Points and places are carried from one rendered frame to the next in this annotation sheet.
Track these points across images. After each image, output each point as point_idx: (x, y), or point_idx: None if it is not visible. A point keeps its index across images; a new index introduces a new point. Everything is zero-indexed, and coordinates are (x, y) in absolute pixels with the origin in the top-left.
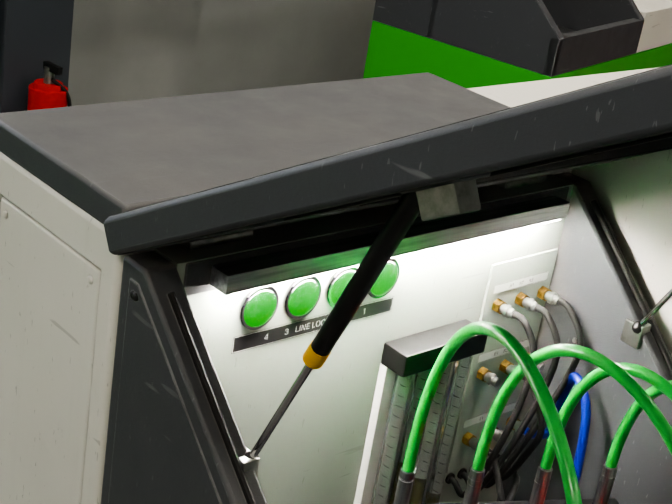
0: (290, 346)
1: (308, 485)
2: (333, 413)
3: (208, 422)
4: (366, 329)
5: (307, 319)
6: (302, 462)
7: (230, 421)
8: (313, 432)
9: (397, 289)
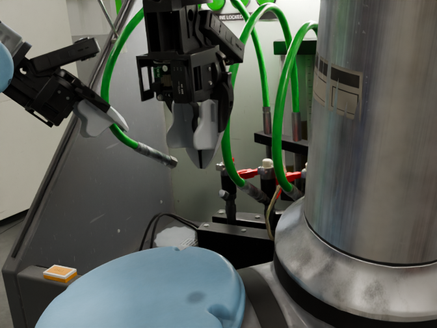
0: None
1: (248, 116)
2: (254, 75)
3: (114, 25)
4: (264, 27)
5: (222, 13)
6: (241, 100)
7: (121, 26)
8: (244, 84)
9: (281, 6)
